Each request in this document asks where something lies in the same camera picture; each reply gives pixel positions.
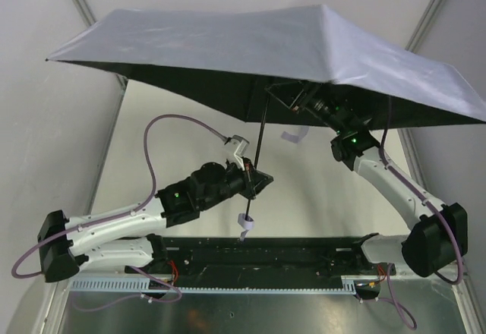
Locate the lavender folding umbrella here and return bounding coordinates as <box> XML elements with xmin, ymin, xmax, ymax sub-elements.
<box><xmin>44</xmin><ymin>4</ymin><xmax>486</xmax><ymax>241</ymax></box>

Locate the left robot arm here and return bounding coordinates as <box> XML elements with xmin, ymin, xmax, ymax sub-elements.
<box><xmin>37</xmin><ymin>159</ymin><xmax>273</xmax><ymax>283</ymax></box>

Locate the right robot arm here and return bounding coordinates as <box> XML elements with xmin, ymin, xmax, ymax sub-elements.
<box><xmin>265</xmin><ymin>82</ymin><xmax>468</xmax><ymax>285</ymax></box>

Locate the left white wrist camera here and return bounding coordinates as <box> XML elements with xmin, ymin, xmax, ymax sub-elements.
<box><xmin>223</xmin><ymin>135</ymin><xmax>250</xmax><ymax>171</ymax></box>

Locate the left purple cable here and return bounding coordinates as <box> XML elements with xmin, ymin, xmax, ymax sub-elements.
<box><xmin>11</xmin><ymin>114</ymin><xmax>232</xmax><ymax>312</ymax></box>

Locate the right aluminium frame post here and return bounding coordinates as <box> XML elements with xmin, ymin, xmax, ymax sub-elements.
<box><xmin>406</xmin><ymin>0</ymin><xmax>446</xmax><ymax>53</ymax></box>

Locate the grey slotted cable duct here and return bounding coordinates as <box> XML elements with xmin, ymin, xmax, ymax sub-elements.
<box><xmin>68</xmin><ymin>276</ymin><xmax>356</xmax><ymax>295</ymax></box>

